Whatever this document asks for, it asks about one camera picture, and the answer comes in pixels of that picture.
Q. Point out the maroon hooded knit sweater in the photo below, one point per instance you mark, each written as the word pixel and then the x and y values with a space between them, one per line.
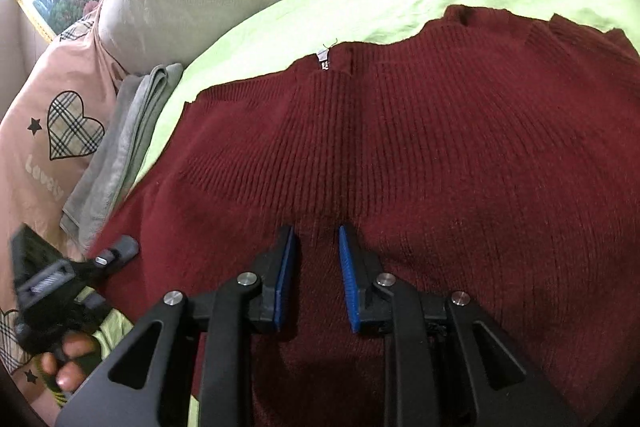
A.
pixel 450 157

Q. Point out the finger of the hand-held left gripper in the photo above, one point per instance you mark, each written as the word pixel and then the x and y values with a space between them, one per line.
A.
pixel 117 251

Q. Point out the pink garment with plaid heart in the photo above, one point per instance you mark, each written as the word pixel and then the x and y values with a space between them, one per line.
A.
pixel 30 107

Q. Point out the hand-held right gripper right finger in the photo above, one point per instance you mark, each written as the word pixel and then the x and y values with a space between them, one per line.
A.
pixel 350 279

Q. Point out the grey towel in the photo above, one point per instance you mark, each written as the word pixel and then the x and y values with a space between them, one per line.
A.
pixel 120 147

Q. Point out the person's left hand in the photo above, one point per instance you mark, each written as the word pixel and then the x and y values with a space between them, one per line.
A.
pixel 67 367

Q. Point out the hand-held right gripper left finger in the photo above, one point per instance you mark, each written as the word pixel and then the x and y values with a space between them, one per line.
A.
pixel 285 279

